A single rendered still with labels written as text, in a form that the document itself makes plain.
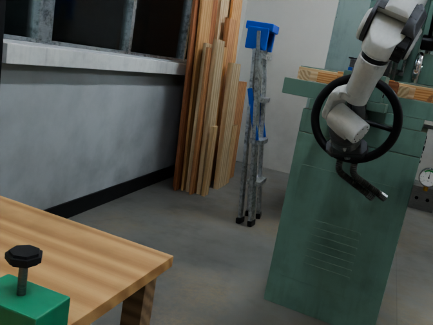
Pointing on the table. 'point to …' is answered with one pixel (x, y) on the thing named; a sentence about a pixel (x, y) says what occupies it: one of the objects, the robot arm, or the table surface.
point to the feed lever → (428, 40)
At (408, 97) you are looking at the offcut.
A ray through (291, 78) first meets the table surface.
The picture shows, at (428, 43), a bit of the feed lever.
